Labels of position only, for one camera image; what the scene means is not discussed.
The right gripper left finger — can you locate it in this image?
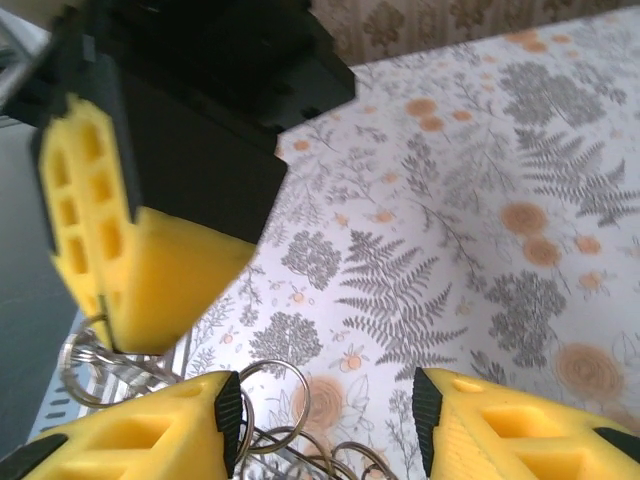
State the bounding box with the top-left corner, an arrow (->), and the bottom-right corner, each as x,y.
0,369 -> 250,480

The grey metal panel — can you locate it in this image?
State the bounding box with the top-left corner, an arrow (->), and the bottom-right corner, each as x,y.
0,117 -> 109,454

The grey slotted cable duct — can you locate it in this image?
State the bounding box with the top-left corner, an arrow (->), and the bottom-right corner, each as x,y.
27,319 -> 201,446

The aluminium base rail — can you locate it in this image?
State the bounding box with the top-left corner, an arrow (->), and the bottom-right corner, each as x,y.
0,0 -> 66,119

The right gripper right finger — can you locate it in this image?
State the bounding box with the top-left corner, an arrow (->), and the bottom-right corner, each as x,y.
411,367 -> 640,480

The metal keyring bundle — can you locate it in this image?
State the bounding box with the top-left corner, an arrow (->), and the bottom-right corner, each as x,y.
59,312 -> 396,480

